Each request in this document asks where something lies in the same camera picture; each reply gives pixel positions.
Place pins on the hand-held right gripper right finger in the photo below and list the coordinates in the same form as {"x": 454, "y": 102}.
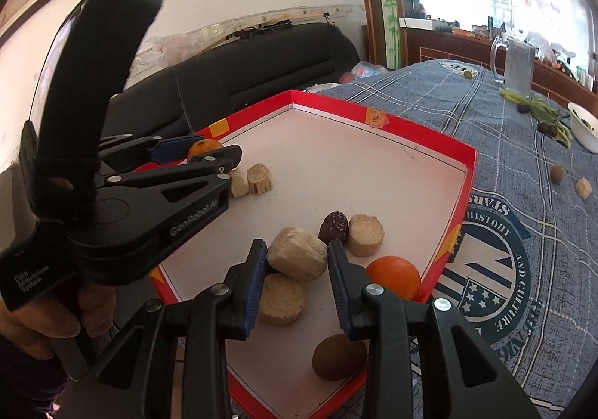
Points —
{"x": 339, "y": 290}

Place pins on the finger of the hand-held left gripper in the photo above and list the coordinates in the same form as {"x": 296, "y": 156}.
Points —
{"x": 170, "y": 149}
{"x": 205, "y": 181}

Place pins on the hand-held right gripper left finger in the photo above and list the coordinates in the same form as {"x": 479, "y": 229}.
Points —
{"x": 256, "y": 290}

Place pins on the beige sugarcane chunk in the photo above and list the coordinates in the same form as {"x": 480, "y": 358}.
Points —
{"x": 281, "y": 298}
{"x": 239, "y": 184}
{"x": 583, "y": 188}
{"x": 297, "y": 253}
{"x": 259, "y": 178}
{"x": 365, "y": 234}

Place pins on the orange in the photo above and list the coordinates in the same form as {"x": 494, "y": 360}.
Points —
{"x": 395, "y": 276}
{"x": 204, "y": 147}

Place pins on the dark red date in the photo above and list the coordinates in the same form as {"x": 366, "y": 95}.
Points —
{"x": 334, "y": 226}

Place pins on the brown round fruit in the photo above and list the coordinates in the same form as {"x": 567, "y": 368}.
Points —
{"x": 557, "y": 174}
{"x": 338, "y": 356}

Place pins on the red cardboard box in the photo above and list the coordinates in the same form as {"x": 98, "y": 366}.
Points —
{"x": 327, "y": 157}

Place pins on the person's left forearm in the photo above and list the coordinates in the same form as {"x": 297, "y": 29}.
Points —
{"x": 21, "y": 381}

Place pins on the person's left hand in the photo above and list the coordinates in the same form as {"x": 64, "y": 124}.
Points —
{"x": 42, "y": 323}

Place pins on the black sofa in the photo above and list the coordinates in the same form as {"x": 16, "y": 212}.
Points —
{"x": 261, "y": 59}

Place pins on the blue plaid tablecloth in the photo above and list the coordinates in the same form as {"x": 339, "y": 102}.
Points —
{"x": 514, "y": 213}

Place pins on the colourful plastic bag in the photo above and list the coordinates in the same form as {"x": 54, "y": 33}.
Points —
{"x": 366, "y": 71}

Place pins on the green vegetable stalks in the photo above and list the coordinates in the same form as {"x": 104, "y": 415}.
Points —
{"x": 544, "y": 113}

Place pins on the wooden cabinet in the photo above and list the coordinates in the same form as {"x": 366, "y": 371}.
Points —
{"x": 467, "y": 45}

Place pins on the glass pitcher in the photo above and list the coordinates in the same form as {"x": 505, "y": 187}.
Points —
{"x": 517, "y": 66}

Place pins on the white bowl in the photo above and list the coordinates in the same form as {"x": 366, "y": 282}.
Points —
{"x": 585, "y": 126}

